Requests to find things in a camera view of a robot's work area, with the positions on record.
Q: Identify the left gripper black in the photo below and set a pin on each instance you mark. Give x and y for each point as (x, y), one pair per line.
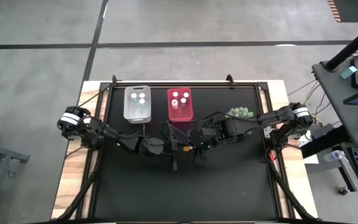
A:
(171, 146)

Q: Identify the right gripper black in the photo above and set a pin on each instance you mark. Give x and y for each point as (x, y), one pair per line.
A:
(202, 137)

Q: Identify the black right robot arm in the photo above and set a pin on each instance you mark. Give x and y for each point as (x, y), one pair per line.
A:
(259, 119)

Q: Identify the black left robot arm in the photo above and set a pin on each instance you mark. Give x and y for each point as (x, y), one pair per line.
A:
(110, 133)

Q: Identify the pink plastic bin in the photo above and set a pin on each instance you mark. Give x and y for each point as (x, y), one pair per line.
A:
(182, 115)

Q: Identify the translucent white plastic bin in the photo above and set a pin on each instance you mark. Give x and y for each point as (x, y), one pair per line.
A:
(135, 115)

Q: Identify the black table mat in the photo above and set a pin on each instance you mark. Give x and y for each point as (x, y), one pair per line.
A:
(197, 193)

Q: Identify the potted green succulent plant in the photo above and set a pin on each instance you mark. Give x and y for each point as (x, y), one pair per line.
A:
(239, 112)

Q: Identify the white paper sheet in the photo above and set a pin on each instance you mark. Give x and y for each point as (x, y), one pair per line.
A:
(311, 159)

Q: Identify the clear plastic water bottle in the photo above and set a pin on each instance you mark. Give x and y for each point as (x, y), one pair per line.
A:
(334, 155)

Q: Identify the black caster wheel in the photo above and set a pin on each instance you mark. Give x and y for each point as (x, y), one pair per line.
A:
(343, 190)

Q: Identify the grey side desk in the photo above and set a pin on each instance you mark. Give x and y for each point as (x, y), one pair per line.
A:
(334, 90)

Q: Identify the small teal box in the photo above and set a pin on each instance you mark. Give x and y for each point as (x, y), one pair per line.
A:
(348, 72)

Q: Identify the black stand pole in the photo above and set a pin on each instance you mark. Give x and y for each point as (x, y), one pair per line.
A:
(353, 46)

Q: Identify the black floor mat striped edges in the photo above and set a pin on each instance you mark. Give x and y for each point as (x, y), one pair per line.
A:
(353, 9)

